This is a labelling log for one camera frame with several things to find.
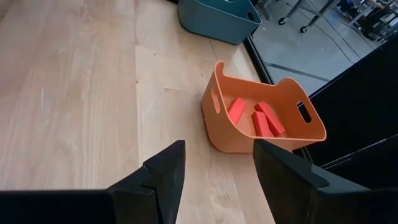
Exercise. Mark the teal plastic bin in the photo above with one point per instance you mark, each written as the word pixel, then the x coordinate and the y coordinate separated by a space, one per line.
pixel 214 21

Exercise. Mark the orange plastic bin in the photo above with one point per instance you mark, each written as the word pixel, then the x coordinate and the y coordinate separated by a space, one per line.
pixel 230 137

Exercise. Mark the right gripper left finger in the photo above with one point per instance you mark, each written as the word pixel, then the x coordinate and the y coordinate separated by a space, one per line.
pixel 161 186

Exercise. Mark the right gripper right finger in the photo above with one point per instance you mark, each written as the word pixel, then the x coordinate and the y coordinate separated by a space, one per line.
pixel 286 186

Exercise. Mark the black folding partition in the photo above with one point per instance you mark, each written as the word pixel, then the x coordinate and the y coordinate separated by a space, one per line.
pixel 357 109

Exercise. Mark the black rolling desk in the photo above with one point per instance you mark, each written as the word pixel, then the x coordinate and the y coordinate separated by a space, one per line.
pixel 282 21

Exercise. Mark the red wooden block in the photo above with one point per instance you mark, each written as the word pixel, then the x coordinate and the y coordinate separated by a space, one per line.
pixel 237 110
pixel 271 118
pixel 261 124

